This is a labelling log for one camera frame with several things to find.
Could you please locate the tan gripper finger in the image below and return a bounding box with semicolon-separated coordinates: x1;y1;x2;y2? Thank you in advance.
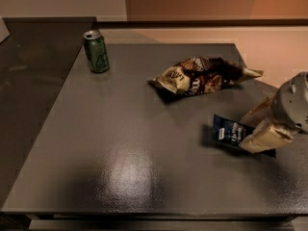
240;97;276;127
240;118;294;153

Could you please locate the dark blue rxbar wrapper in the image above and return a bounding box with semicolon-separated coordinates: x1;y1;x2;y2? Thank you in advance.
212;114;277;159

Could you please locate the brown gold chips bag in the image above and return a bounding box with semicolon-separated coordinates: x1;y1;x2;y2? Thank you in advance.
148;57;264;96

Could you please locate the green soda can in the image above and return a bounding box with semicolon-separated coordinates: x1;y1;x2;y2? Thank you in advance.
83;30;109;73

